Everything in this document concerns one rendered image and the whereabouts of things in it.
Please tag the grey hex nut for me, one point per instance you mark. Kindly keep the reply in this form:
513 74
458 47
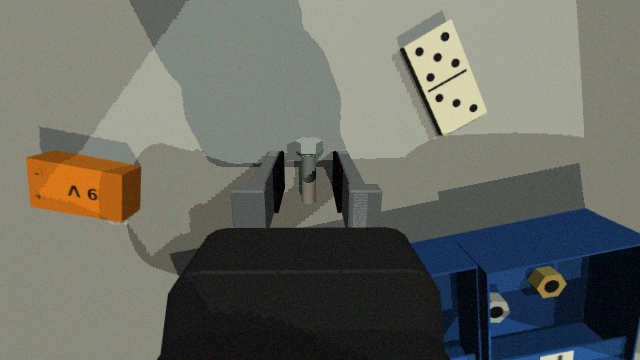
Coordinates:
498 308

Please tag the grey hex-head bolt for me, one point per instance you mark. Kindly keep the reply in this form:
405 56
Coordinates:
308 147

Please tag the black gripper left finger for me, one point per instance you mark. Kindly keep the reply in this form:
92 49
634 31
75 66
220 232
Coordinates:
254 204

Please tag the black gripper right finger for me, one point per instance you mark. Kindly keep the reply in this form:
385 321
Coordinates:
359 203

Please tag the brass hex nut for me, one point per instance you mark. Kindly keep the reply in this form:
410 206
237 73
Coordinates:
546 281

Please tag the blue bin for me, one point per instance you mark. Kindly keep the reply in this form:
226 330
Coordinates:
599 260

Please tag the cream domino tile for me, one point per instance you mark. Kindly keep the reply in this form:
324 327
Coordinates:
441 72

